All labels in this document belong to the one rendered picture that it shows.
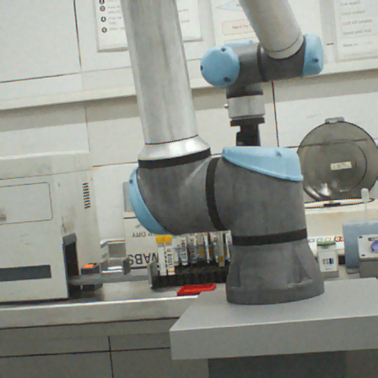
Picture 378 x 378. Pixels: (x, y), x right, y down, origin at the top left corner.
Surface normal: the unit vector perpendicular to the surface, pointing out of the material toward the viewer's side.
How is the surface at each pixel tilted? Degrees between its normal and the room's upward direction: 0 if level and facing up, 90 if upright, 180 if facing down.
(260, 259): 72
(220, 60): 90
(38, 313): 90
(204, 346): 90
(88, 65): 90
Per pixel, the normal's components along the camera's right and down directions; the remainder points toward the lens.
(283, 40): 0.31, 0.78
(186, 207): -0.33, 0.31
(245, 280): -0.66, -0.20
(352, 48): -0.16, 0.11
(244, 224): -0.62, 0.11
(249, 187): -0.37, 0.07
